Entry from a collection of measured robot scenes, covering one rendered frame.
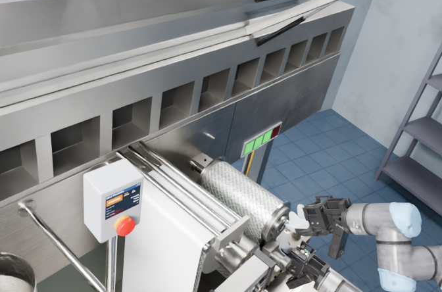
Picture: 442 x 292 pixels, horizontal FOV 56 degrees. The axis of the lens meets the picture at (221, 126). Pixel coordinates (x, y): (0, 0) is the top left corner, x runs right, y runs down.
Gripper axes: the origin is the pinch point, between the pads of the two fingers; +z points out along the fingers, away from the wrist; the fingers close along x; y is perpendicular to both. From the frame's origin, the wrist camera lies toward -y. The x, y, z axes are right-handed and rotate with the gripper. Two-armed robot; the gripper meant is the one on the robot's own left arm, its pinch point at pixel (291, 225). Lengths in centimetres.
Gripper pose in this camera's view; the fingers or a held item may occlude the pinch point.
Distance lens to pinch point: 122.8
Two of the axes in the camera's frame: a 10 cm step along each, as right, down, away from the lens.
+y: -3.4, -9.3, -1.2
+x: -6.5, 3.3, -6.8
